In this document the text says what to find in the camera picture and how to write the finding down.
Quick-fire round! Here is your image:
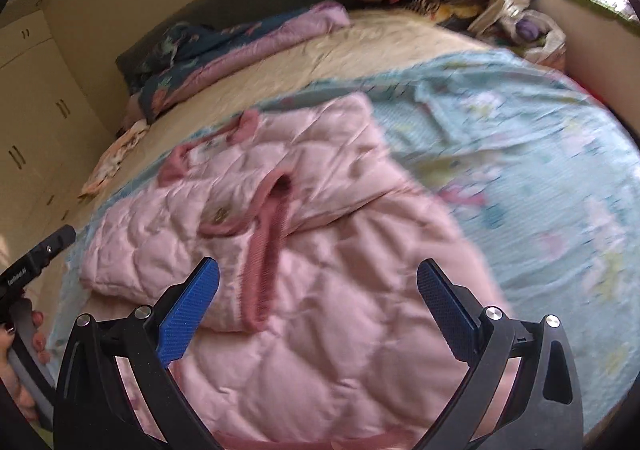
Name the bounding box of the person's left hand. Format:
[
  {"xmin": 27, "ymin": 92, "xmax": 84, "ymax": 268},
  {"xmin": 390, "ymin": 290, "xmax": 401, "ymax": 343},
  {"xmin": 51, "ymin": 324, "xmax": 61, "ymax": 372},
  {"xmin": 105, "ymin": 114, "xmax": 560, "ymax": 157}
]
[{"xmin": 1, "ymin": 311, "xmax": 51, "ymax": 424}]

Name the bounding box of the cream wardrobe with drawers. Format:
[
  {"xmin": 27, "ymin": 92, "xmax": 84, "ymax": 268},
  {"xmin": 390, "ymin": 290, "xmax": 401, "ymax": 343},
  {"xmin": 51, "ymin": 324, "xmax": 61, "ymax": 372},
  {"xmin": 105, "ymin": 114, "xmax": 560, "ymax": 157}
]
[{"xmin": 0, "ymin": 12, "xmax": 113, "ymax": 265}]

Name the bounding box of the white bag with clothes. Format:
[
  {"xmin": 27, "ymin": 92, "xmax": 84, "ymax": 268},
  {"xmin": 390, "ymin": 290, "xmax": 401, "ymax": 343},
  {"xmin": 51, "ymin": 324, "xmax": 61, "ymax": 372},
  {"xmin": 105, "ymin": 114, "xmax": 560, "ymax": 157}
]
[{"xmin": 480, "ymin": 10, "xmax": 566, "ymax": 72}]

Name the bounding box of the pink quilted jacket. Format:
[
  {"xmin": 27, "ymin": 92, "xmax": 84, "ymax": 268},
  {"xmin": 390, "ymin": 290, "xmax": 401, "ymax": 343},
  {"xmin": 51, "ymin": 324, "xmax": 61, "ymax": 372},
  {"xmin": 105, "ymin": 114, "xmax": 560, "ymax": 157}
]
[{"xmin": 78, "ymin": 92, "xmax": 522, "ymax": 450}]

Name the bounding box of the peach white small garment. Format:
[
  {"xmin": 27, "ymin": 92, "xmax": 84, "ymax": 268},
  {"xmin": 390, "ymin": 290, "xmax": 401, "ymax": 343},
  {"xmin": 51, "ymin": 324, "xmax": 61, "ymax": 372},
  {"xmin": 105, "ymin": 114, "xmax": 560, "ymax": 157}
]
[{"xmin": 78, "ymin": 120, "xmax": 150, "ymax": 199}]

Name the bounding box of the beige bed cover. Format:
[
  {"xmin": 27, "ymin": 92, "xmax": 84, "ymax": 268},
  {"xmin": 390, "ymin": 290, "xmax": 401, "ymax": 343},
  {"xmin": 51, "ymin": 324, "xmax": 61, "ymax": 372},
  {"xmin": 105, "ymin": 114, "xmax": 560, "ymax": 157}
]
[{"xmin": 67, "ymin": 10, "xmax": 489, "ymax": 229}]

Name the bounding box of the dark floral purple quilt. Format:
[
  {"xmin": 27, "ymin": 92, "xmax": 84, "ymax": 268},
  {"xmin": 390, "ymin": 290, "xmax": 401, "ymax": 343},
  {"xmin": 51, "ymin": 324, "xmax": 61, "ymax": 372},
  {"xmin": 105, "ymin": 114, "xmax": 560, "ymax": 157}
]
[{"xmin": 122, "ymin": 1, "xmax": 350, "ymax": 131}]

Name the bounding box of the light blue Hello Kitty sheet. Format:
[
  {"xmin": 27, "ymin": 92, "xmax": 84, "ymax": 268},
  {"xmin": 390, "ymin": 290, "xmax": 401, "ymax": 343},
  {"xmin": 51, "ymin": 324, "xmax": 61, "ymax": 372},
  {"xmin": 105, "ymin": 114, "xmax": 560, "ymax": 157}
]
[{"xmin": 48, "ymin": 50, "xmax": 639, "ymax": 430}]

